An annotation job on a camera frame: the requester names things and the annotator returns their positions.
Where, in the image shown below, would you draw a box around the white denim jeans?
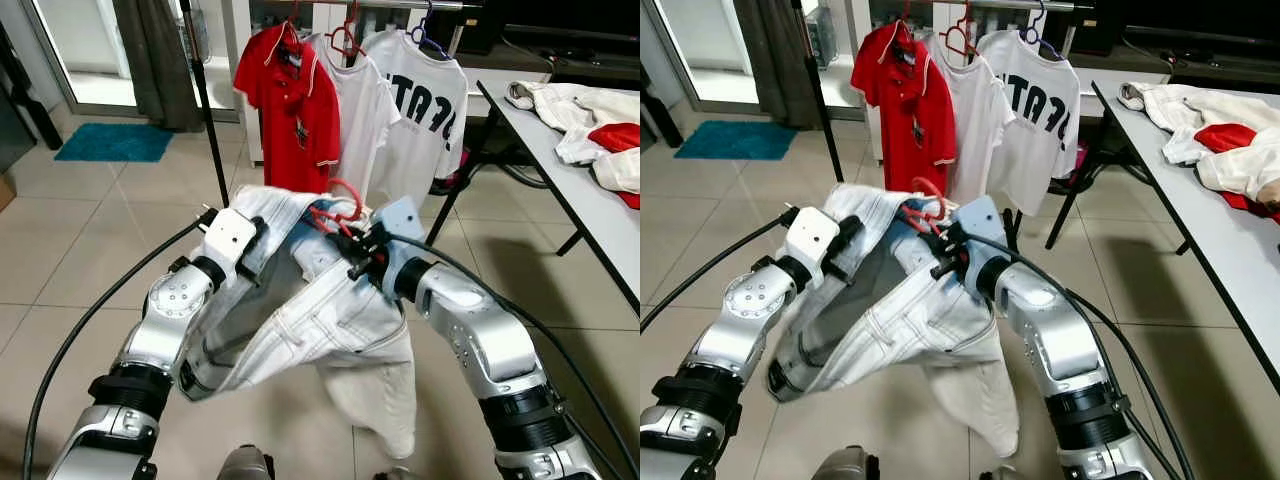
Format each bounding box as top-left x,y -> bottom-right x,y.
178,185 -> 419,461
768,183 -> 1021,461

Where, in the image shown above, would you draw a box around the purple plastic hanger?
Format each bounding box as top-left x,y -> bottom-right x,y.
410,0 -> 451,59
1020,0 -> 1063,59

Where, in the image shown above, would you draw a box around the pink cushion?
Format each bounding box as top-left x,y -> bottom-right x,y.
435,150 -> 473,196
1058,143 -> 1091,188

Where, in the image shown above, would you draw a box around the white t-shirt black print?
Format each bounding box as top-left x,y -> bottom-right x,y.
975,28 -> 1083,216
362,28 -> 471,211

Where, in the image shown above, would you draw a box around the red polo shirt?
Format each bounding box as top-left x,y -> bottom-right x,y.
233,22 -> 343,196
850,22 -> 959,196

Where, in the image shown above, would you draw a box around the black stand pole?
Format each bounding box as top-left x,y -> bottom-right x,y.
790,0 -> 848,208
178,0 -> 233,208

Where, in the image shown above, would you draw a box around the plain white t-shirt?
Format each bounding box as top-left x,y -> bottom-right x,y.
930,35 -> 1016,206
318,35 -> 403,206

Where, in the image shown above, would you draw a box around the teal floor mat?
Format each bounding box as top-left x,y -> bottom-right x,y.
55,122 -> 176,164
673,120 -> 799,162

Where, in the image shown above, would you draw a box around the grey curtain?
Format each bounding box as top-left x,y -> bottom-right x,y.
112,0 -> 206,133
735,0 -> 823,129

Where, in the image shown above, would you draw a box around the white folding table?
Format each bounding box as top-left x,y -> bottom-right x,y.
1045,78 -> 1280,396
425,78 -> 641,313

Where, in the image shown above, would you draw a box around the grey robot leg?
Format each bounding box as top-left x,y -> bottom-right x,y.
218,445 -> 273,480
812,445 -> 879,480

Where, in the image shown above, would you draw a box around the glass sliding door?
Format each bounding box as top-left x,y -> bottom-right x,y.
28,0 -> 136,119
655,0 -> 746,106

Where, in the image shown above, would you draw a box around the white garment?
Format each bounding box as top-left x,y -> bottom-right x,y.
505,80 -> 641,196
1118,80 -> 1280,206

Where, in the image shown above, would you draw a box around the red garment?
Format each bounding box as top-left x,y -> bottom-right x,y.
588,122 -> 641,211
1193,122 -> 1280,218

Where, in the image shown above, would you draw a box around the white clothes rack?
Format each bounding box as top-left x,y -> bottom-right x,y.
222,0 -> 483,166
838,0 -> 1096,166

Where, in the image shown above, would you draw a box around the black TV cabinet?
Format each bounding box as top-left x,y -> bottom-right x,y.
1070,0 -> 1280,81
455,0 -> 641,86

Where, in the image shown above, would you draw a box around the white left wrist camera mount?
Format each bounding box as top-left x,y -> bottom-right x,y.
783,205 -> 843,266
203,207 -> 263,271

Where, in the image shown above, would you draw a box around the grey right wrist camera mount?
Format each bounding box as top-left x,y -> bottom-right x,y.
372,195 -> 428,276
953,195 -> 1011,276

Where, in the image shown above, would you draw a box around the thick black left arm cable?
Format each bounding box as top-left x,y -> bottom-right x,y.
640,205 -> 801,336
22,205 -> 219,480

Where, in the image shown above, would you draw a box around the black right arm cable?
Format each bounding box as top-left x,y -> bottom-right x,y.
392,235 -> 641,480
975,232 -> 1196,480

